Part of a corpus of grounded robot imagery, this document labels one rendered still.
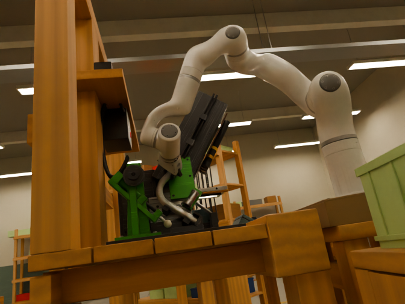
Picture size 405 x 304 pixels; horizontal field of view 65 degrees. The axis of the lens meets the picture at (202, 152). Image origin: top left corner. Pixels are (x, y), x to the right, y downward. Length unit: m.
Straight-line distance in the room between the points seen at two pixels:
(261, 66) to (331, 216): 0.60
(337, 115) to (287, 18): 5.10
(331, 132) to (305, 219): 0.38
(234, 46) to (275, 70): 0.17
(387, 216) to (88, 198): 0.93
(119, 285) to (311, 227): 0.50
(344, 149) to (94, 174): 0.87
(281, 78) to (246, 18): 4.77
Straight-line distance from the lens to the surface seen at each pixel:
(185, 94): 1.24
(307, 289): 0.86
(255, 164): 11.25
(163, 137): 1.16
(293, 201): 11.35
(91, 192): 1.22
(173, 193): 1.43
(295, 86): 1.24
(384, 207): 0.72
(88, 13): 1.54
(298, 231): 0.85
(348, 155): 1.12
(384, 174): 0.70
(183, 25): 5.71
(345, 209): 0.97
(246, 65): 1.32
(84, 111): 1.33
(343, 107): 1.15
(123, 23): 5.75
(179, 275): 0.87
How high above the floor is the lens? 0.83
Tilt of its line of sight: 17 degrees up
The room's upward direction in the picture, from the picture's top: 8 degrees counter-clockwise
